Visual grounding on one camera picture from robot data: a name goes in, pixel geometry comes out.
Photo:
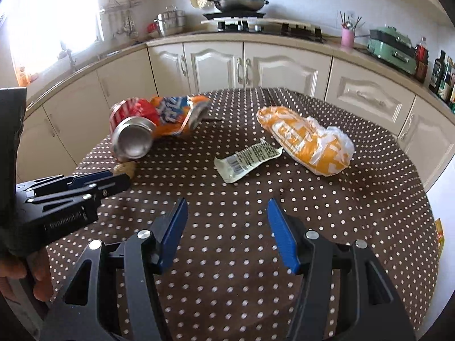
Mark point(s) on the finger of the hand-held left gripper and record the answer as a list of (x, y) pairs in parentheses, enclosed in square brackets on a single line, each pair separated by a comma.
[(113, 184), (92, 178)]

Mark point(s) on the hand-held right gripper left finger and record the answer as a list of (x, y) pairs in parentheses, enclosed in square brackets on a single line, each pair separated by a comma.
[(174, 234)]

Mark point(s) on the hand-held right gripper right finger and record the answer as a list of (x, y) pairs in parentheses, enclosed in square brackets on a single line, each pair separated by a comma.
[(284, 238)]

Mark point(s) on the white printed label wrapper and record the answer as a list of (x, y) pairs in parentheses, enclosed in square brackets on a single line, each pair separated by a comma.
[(245, 160)]

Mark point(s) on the orange snack packet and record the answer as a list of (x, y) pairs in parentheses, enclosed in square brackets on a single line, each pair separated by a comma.
[(170, 113)]

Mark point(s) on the person's left hand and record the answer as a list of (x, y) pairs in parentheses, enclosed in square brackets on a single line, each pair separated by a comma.
[(42, 277)]

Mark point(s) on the crushed red drink can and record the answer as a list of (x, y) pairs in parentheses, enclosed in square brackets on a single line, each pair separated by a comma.
[(135, 142)]

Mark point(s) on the round polka dot table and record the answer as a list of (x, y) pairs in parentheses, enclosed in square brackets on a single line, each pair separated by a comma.
[(231, 191)]

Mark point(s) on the orange plastic bag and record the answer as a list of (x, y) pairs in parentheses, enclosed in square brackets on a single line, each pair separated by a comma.
[(302, 135)]

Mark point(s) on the chrome sink faucet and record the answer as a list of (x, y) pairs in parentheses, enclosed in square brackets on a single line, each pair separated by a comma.
[(69, 57)]

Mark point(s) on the orange bottle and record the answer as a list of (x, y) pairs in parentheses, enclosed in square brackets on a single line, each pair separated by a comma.
[(22, 76)]

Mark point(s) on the orange shopping bag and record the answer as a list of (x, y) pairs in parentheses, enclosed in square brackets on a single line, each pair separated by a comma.
[(440, 238)]

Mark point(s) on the small red container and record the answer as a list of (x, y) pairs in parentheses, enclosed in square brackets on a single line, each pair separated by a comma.
[(153, 29)]

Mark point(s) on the kitchen window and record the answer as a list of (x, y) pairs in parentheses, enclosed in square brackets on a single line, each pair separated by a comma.
[(53, 17)]

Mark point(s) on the cream base cabinets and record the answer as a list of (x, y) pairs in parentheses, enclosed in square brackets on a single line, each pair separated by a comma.
[(284, 67)]

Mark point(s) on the steel steamer pot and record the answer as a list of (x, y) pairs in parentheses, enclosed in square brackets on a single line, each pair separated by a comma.
[(171, 21)]

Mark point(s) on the beige kitchen countertop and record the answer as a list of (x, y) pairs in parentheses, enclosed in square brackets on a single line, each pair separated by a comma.
[(337, 51)]

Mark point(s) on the pink utensil holder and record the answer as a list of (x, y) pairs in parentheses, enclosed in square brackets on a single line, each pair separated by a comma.
[(348, 38)]

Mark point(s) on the black gas stove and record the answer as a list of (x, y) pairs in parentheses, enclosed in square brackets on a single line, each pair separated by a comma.
[(270, 27)]

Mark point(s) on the green electric cooker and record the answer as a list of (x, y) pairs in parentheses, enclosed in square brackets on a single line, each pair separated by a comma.
[(391, 49)]

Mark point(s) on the pale label condiment bottle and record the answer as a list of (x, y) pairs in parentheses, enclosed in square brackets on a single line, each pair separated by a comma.
[(452, 99)]

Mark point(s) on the steel wok with lid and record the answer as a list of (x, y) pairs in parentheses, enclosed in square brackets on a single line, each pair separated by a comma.
[(238, 3)]

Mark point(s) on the dark olive oil bottle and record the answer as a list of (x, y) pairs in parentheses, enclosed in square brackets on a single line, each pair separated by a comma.
[(436, 74)]

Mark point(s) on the bunch of chopsticks and spoons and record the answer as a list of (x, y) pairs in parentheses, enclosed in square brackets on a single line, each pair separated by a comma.
[(350, 23)]

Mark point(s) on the dark sauce bottle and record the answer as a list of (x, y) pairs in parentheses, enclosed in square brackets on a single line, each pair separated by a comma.
[(447, 81)]

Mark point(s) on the wall utensil rack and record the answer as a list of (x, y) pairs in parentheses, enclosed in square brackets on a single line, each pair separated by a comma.
[(121, 17)]

